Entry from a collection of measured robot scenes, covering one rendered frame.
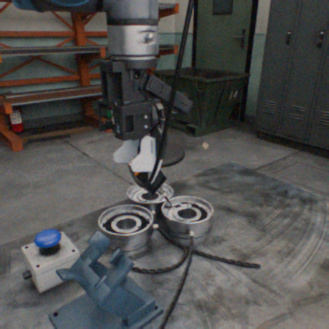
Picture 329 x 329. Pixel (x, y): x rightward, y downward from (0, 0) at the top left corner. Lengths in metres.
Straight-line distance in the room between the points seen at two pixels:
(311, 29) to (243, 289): 3.07
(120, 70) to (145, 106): 0.06
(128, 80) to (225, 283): 0.35
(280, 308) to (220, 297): 0.09
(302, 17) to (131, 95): 3.06
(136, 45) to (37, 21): 3.94
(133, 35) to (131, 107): 0.10
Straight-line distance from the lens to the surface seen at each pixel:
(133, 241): 0.57
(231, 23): 4.60
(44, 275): 0.53
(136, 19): 0.47
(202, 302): 0.51
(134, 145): 0.56
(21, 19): 4.34
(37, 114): 4.44
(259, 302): 0.52
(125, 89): 0.48
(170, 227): 0.61
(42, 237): 0.53
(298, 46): 3.48
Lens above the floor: 1.17
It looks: 25 degrees down
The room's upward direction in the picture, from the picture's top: straight up
